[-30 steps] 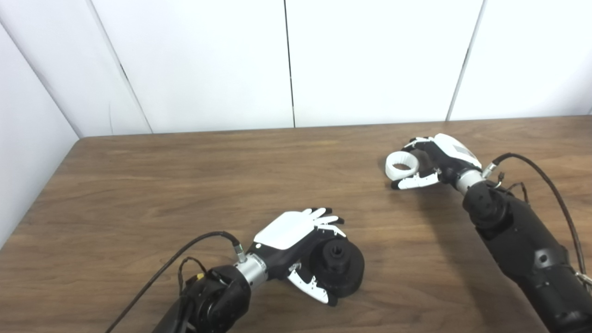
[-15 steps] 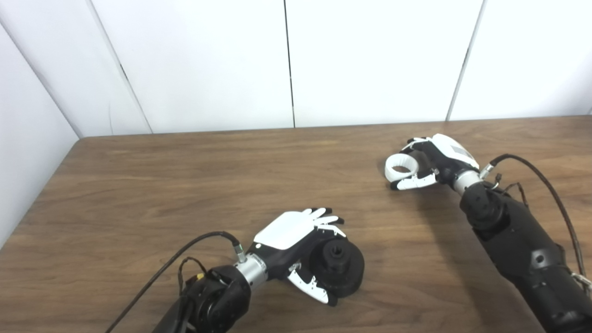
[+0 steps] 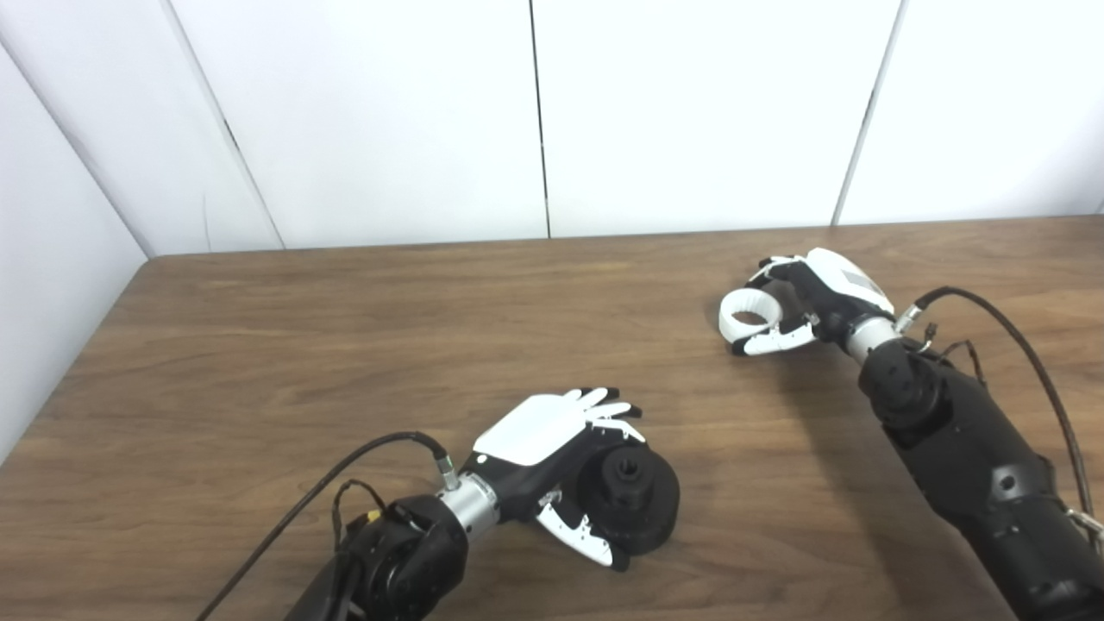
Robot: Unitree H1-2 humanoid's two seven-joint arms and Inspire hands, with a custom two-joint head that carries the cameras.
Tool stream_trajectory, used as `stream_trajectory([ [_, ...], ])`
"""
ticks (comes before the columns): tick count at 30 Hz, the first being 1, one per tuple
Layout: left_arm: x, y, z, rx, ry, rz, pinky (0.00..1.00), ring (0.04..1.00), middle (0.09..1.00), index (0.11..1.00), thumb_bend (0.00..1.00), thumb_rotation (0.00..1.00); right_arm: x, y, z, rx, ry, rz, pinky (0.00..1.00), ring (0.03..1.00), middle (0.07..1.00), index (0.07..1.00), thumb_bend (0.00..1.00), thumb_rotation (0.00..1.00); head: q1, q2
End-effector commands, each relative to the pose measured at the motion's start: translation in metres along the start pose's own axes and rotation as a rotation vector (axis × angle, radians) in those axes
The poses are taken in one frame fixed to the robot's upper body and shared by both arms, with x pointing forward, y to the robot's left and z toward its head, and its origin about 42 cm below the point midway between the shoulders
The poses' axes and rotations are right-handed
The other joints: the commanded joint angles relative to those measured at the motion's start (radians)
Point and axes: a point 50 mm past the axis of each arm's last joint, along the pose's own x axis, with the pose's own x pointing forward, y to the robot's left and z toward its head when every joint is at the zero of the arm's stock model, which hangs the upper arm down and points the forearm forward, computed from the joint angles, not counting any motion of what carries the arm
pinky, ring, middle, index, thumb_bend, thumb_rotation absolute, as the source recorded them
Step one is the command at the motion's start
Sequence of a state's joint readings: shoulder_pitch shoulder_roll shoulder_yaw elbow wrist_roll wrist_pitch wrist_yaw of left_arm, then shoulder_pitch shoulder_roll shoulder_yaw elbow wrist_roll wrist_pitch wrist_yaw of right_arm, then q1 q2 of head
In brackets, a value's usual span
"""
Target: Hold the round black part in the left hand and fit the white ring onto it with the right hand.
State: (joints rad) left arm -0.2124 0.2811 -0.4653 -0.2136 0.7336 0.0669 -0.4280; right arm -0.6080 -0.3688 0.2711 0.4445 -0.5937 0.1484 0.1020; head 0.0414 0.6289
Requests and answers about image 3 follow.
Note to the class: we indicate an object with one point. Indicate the left white-black robot hand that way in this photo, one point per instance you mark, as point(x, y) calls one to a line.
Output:
point(539, 427)

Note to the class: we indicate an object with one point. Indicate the right white-black robot hand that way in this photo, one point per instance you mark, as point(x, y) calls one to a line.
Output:
point(837, 289)

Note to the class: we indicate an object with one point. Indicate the round black part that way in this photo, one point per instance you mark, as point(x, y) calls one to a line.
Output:
point(655, 509)

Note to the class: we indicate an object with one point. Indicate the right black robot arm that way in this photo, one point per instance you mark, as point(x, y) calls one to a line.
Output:
point(983, 457)

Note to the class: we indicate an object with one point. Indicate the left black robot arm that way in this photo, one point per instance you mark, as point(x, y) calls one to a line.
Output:
point(405, 561)

